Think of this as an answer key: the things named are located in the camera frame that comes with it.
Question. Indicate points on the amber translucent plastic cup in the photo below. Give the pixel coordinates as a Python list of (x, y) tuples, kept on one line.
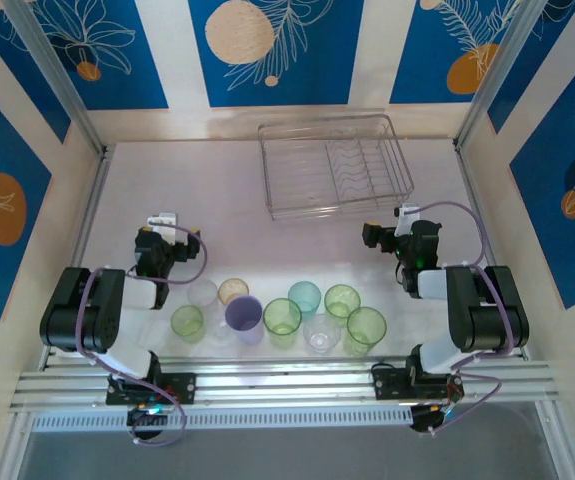
[(233, 290)]

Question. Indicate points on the green translucent plastic cup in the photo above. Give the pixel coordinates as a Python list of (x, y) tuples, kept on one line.
[(342, 300), (365, 330), (282, 325)]

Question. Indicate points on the small green translucent cup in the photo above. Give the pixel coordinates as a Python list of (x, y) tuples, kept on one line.
[(187, 325)]

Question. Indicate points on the purple plastic cup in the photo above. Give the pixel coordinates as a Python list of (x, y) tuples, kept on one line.
[(243, 320)]

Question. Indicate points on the teal translucent plastic cup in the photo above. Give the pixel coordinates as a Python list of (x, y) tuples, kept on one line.
[(304, 297)]

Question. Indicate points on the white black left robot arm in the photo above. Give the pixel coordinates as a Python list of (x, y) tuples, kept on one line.
[(82, 310)]

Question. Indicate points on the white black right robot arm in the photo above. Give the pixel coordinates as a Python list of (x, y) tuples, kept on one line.
[(487, 310)]

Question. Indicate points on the black connector box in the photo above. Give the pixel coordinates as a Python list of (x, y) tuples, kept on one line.
[(139, 417), (422, 420)]

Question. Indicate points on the aluminium mounting beam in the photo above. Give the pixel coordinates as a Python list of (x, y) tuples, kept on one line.
[(287, 385)]

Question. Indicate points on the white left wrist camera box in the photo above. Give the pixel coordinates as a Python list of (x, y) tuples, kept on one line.
[(164, 220)]

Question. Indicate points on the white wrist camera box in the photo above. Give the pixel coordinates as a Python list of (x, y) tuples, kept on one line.
[(164, 220), (408, 215)]

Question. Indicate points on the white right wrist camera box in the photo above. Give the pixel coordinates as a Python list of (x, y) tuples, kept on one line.
[(408, 215)]

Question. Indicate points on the aluminium frame post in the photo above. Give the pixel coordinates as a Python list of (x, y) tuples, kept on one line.
[(497, 75), (54, 70)]

